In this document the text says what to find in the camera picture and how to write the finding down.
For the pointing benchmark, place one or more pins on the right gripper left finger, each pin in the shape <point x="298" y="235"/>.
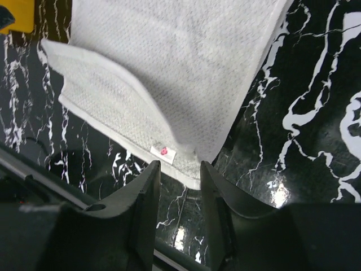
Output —
<point x="116" y="233"/>

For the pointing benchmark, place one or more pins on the black marble pattern mat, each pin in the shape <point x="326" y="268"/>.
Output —
<point x="296" y="137"/>

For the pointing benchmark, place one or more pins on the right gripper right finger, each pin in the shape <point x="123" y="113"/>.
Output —
<point x="246" y="234"/>

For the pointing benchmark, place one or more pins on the yellow plastic tray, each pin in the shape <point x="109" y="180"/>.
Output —
<point x="17" y="16"/>

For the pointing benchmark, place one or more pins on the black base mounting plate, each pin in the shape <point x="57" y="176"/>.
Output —
<point x="23" y="182"/>

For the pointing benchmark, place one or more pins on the cream white towel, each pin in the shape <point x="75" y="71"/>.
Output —
<point x="164" y="79"/>

